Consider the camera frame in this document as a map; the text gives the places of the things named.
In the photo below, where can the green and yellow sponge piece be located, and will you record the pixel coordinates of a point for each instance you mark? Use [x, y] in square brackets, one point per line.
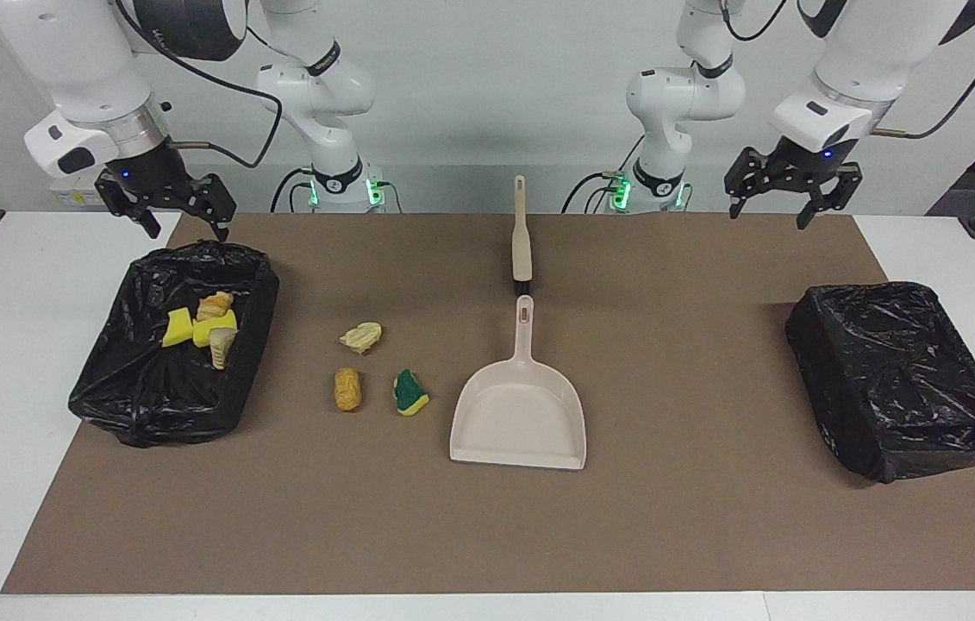
[409, 392]

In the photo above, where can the orange brown sponge piece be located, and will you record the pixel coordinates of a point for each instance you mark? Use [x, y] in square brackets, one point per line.
[347, 390]

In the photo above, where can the black bag lined bin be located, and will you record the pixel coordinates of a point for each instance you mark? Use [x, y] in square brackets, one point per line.
[151, 397]
[892, 371]

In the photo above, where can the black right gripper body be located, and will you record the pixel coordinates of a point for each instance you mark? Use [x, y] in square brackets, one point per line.
[153, 177]

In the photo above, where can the brown paper table mat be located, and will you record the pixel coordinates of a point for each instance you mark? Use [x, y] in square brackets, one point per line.
[366, 517]

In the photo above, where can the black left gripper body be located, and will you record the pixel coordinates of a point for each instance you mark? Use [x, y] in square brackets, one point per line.
[804, 159]

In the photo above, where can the white wall socket boxes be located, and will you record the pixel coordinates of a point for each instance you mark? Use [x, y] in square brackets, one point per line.
[73, 197]

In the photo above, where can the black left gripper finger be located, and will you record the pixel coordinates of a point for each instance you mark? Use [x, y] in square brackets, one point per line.
[836, 188]
[750, 168]

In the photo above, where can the beige plastic dustpan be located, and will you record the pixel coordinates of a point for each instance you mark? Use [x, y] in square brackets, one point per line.
[517, 414]

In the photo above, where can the beige hand brush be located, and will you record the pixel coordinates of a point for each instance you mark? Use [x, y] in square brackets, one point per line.
[521, 250]

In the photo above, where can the bright yellow notched sponge piece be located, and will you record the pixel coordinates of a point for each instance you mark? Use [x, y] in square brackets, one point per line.
[213, 332]

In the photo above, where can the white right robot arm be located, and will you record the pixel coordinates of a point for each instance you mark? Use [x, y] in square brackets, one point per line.
[65, 52]

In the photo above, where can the pale yellow sponge piece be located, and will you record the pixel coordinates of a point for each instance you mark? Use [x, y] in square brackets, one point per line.
[222, 349]
[361, 336]
[215, 305]

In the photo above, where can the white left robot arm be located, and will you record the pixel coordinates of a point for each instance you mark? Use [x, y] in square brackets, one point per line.
[866, 52]

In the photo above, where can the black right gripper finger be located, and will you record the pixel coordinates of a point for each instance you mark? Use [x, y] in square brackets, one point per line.
[115, 194]
[224, 198]

